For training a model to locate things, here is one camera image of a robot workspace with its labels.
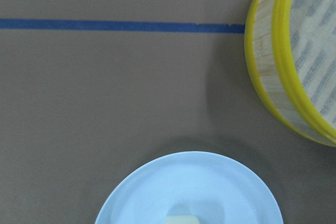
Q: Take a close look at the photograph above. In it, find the yellow bamboo steamer basket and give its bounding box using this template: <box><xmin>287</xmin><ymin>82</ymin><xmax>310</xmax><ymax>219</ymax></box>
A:
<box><xmin>244</xmin><ymin>0</ymin><xmax>335</xmax><ymax>146</ymax></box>

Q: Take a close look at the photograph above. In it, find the brown paper table cover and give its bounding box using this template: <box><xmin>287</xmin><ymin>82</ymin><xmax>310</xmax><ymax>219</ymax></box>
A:
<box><xmin>1</xmin><ymin>0</ymin><xmax>335</xmax><ymax>223</ymax></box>

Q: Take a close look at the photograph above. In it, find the light blue plate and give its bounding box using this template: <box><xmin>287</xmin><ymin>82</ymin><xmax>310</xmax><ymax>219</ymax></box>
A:
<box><xmin>96</xmin><ymin>151</ymin><xmax>283</xmax><ymax>223</ymax></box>

